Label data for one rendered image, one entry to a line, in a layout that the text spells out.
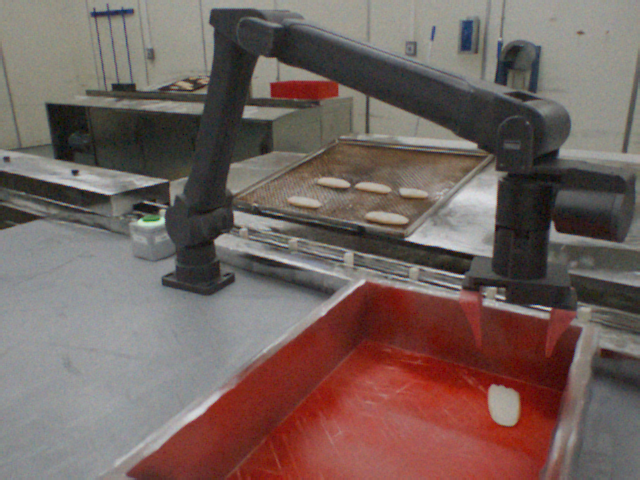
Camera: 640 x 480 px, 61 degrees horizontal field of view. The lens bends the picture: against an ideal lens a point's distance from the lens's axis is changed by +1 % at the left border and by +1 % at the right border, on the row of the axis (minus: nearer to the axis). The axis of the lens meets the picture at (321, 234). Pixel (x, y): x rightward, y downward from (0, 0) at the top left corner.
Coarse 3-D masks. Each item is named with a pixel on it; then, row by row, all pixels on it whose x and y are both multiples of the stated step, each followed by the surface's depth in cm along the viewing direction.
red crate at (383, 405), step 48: (336, 384) 71; (384, 384) 71; (432, 384) 71; (480, 384) 71; (528, 384) 71; (288, 432) 63; (336, 432) 62; (384, 432) 62; (432, 432) 62; (480, 432) 62; (528, 432) 62
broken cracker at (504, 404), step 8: (488, 392) 69; (496, 392) 68; (504, 392) 68; (512, 392) 68; (488, 400) 67; (496, 400) 66; (504, 400) 66; (512, 400) 66; (496, 408) 65; (504, 408) 65; (512, 408) 65; (520, 408) 66; (496, 416) 64; (504, 416) 64; (512, 416) 64; (504, 424) 63; (512, 424) 63
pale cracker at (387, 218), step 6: (366, 216) 117; (372, 216) 116; (378, 216) 115; (384, 216) 115; (390, 216) 114; (396, 216) 114; (402, 216) 114; (378, 222) 115; (384, 222) 114; (390, 222) 113; (396, 222) 113; (402, 222) 112
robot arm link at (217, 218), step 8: (216, 208) 98; (208, 216) 97; (216, 216) 98; (224, 216) 99; (208, 224) 97; (216, 224) 98; (224, 224) 99; (208, 232) 97; (216, 232) 99; (224, 232) 99; (208, 240) 102
